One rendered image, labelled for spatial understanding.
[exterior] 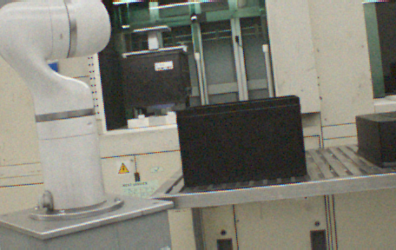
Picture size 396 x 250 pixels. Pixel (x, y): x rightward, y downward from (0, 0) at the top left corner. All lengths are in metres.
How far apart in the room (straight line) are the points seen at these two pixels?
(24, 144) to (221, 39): 1.14
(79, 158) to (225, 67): 1.66
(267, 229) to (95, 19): 0.97
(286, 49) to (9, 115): 0.92
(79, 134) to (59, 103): 0.07
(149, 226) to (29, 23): 0.44
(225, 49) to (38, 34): 1.68
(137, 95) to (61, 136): 0.96
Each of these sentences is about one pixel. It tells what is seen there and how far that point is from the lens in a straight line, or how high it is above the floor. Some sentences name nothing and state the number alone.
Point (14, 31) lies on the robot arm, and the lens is 1.12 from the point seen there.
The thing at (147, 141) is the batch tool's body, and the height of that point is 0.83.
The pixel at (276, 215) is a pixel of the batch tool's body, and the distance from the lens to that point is 1.85.
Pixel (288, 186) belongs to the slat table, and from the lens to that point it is 1.20.
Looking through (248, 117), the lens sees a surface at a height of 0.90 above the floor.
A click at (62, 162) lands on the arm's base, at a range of 1.13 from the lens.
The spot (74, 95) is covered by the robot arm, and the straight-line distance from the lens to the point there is 1.13.
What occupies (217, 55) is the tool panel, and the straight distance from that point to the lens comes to 2.72.
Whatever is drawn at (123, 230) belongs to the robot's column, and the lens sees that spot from 1.11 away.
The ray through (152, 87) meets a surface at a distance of 2.05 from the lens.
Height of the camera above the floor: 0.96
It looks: 3 degrees down
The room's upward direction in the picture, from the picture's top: 7 degrees counter-clockwise
